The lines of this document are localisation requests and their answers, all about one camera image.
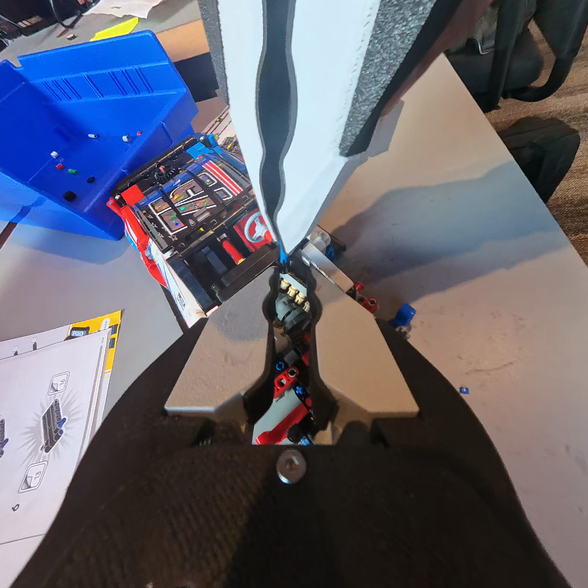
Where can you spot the grey desk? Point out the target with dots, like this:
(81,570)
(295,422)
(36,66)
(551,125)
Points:
(459,298)

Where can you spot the black bag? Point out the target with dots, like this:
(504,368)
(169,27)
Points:
(542,156)

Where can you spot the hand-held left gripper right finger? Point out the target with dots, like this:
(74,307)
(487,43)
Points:
(363,367)

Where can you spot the blue toy brick pin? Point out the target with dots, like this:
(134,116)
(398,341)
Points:
(281,255)

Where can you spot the paper sheet with drawings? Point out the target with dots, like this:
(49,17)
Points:
(119,7)

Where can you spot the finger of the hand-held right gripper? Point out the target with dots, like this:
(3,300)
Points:
(326,92)
(241,69)

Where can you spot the toy brick race car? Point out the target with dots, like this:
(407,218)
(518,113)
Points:
(193,202)

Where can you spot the holographic sticker sheet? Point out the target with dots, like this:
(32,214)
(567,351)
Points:
(227,138)

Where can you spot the yellow paper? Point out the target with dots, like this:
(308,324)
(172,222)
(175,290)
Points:
(115,30)

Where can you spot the blue plastic bin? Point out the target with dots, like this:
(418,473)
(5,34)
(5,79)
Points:
(115,92)

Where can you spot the tan desk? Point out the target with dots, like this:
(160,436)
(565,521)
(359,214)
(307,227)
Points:
(183,41)

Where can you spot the loose small brick pieces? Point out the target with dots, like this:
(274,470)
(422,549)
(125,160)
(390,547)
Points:
(59,166)

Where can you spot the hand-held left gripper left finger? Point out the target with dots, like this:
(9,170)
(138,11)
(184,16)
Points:
(216,363)

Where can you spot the open instruction booklet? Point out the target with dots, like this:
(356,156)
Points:
(55,413)

